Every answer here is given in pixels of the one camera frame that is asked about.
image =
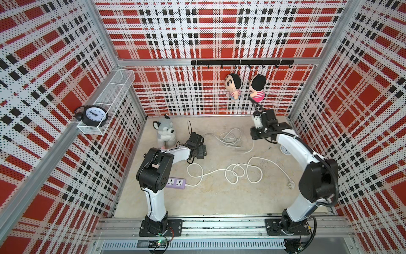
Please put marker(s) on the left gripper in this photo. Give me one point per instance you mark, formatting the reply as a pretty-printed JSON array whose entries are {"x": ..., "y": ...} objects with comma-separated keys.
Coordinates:
[{"x": 202, "y": 150}]

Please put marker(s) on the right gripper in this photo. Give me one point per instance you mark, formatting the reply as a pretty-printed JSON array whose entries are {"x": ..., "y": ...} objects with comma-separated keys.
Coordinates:
[{"x": 256, "y": 134}]

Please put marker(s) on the purple power strip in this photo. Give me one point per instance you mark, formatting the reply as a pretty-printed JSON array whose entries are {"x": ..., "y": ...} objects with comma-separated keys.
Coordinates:
[{"x": 176, "y": 183}]

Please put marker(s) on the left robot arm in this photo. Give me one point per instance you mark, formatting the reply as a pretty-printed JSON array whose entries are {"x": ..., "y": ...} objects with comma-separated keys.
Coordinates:
[{"x": 153, "y": 176}]

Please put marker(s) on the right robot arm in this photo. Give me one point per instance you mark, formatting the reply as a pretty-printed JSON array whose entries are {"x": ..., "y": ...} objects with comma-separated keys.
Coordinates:
[{"x": 319, "y": 177}]

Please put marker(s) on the white alarm clock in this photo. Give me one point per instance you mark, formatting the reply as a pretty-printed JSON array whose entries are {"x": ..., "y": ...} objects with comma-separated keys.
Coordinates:
[{"x": 285, "y": 151}]

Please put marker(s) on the grey husky plush toy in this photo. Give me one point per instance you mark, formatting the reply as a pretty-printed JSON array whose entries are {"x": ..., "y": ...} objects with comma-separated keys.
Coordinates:
[{"x": 166, "y": 134}]

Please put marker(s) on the hanging doll pink shirt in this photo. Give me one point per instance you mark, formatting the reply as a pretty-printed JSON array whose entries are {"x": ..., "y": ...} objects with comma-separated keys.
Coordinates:
[{"x": 256, "y": 87}]

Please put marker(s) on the hanging doll striped shirt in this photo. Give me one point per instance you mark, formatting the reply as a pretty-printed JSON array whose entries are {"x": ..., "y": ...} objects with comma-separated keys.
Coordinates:
[{"x": 233, "y": 86}]

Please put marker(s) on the black alarm clock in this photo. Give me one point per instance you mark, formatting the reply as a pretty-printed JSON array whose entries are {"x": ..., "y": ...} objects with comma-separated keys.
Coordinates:
[{"x": 91, "y": 116}]

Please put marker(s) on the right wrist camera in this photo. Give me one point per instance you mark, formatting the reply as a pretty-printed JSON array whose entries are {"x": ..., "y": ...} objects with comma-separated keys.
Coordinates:
[{"x": 257, "y": 115}]

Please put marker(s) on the black hook rail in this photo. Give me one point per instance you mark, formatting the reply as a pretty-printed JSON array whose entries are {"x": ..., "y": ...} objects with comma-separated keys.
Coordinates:
[{"x": 272, "y": 62}]

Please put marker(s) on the white wire mesh shelf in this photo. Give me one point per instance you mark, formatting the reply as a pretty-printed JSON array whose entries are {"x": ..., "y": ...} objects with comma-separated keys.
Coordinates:
[{"x": 112, "y": 94}]

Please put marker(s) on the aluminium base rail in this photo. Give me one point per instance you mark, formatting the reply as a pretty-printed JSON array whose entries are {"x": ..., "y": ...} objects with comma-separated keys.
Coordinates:
[{"x": 223, "y": 234}]

